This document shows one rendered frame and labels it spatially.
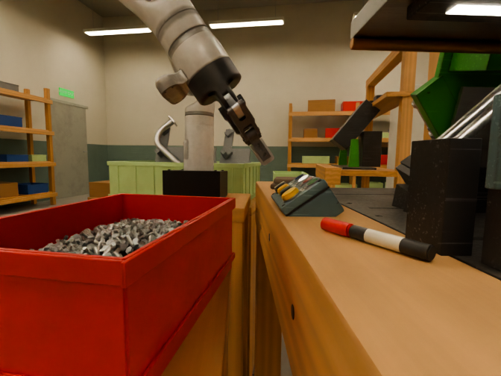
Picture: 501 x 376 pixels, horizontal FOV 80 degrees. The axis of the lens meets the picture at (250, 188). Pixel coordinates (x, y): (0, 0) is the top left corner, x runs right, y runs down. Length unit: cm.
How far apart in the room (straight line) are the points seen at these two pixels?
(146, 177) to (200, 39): 96
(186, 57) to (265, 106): 727
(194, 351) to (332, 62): 772
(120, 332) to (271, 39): 797
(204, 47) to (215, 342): 36
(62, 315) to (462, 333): 25
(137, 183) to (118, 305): 116
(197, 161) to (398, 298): 78
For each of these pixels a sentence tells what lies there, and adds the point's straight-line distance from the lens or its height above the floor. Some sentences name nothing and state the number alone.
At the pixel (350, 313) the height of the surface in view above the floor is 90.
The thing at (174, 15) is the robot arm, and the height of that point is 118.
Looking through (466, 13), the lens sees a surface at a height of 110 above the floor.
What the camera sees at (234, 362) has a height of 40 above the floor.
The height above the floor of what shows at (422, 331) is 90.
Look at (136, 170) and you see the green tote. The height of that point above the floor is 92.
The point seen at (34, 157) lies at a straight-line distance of 665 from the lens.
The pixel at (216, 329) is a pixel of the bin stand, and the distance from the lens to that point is 36.
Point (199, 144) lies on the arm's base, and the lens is 93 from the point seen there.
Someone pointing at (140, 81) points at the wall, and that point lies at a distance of 887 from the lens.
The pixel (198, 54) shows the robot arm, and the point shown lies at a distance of 44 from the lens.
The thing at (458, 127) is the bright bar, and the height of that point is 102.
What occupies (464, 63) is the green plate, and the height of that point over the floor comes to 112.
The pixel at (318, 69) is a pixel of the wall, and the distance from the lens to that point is 783.
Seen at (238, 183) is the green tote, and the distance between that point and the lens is 119.
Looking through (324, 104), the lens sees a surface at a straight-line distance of 713.
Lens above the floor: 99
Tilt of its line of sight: 6 degrees down
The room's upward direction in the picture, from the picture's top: 1 degrees clockwise
